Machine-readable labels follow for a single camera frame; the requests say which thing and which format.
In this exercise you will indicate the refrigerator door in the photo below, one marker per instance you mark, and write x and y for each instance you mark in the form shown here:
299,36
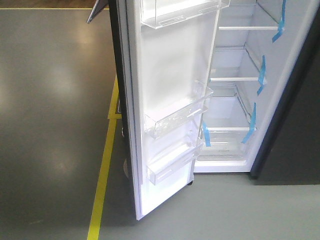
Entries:
164,50

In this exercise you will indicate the silver sign stand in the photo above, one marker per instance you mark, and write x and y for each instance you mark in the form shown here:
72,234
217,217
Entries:
97,8

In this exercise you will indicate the dark grey refrigerator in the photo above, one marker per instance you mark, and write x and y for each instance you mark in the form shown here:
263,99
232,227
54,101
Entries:
261,118

